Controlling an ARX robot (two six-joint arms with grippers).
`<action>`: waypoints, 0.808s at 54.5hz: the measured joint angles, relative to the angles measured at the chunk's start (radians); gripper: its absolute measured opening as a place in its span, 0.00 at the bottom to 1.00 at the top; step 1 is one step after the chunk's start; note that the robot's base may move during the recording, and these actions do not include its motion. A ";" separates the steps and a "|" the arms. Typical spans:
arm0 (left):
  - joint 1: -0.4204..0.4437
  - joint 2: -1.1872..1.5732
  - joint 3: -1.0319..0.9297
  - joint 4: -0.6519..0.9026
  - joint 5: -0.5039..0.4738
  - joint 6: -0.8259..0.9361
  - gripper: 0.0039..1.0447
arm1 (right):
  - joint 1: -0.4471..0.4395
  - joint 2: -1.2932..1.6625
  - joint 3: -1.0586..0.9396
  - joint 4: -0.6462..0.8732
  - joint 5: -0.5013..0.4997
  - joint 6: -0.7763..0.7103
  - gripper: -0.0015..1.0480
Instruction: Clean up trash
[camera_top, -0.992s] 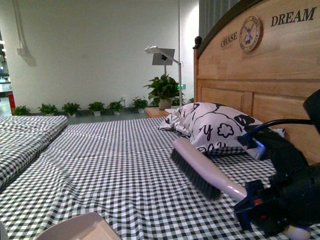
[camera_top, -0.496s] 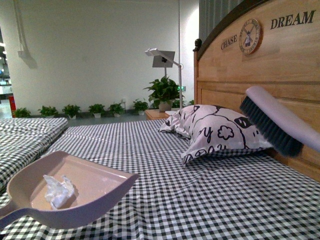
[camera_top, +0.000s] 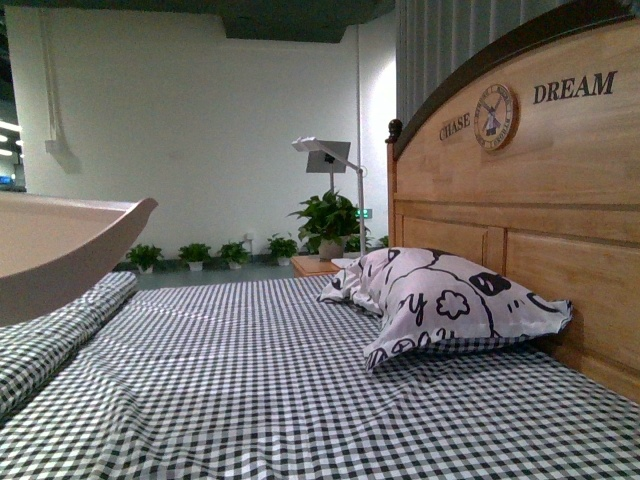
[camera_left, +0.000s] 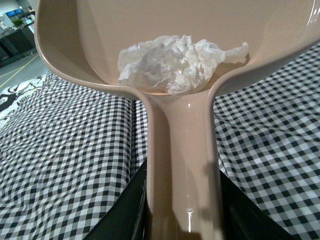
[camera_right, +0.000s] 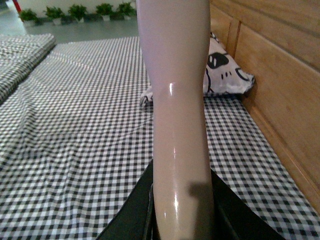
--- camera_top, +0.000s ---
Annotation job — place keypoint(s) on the beige plastic dustpan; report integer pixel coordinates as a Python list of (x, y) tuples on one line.
[(53, 250)]

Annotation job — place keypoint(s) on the large potted green plant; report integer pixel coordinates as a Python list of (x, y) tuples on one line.
[(330, 221)]

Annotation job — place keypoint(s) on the far wooden nightstand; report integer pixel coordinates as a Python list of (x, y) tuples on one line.
[(310, 265)]

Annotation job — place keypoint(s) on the small potted plant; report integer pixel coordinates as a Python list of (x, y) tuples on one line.
[(234, 254), (195, 255), (283, 249), (145, 257)]

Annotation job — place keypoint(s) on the green exit sign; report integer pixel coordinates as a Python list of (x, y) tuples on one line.
[(364, 213)]

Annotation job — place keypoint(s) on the grey monitor on stand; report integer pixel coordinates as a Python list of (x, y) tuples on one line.
[(321, 162)]

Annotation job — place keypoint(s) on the white floor lamp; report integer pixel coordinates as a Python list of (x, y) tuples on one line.
[(307, 144)]

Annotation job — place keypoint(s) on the white cartoon print pillow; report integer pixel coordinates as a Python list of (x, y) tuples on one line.
[(442, 303)]

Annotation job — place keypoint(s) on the black white checkered bedsheet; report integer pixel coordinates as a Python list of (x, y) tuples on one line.
[(259, 380)]

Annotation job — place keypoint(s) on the wooden bed headboard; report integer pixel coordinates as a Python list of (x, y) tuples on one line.
[(526, 160)]

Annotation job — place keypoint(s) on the folded checkered blanket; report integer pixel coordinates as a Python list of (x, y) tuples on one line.
[(32, 351)]

